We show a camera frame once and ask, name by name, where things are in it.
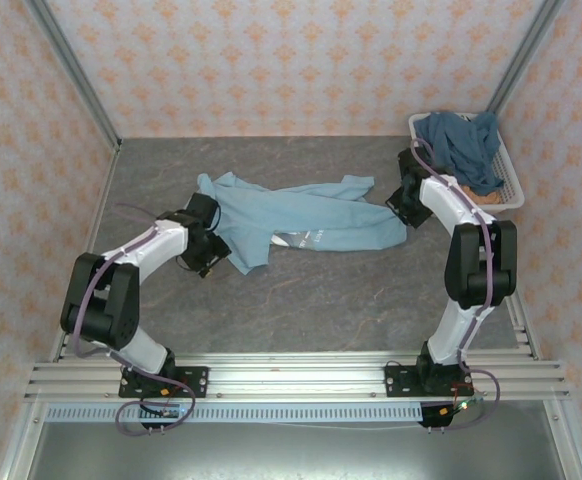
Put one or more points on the light blue printed t-shirt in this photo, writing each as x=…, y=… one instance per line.
x=331, y=215

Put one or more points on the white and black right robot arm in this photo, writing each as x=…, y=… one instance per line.
x=446, y=200

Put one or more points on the orange t-shirt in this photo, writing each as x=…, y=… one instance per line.
x=483, y=196

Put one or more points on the dark blue t-shirt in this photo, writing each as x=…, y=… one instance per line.
x=456, y=145

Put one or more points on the white plastic basket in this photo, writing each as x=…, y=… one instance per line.
x=508, y=175

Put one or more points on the aluminium mounting beam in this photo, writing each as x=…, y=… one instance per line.
x=296, y=375

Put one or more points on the aluminium left side rail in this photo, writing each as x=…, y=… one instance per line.
x=96, y=210

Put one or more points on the aluminium rail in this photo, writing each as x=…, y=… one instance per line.
x=96, y=210
x=523, y=330

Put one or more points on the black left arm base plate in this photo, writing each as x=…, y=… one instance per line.
x=193, y=382

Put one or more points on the aluminium right side rail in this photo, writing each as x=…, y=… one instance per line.
x=523, y=330

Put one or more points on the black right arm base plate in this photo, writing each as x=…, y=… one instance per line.
x=398, y=382

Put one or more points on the aluminium left corner post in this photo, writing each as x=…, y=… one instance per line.
x=78, y=75

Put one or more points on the aluminium corner post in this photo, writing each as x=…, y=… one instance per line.
x=523, y=55
x=78, y=75

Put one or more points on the aluminium right corner post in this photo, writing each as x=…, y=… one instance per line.
x=523, y=55

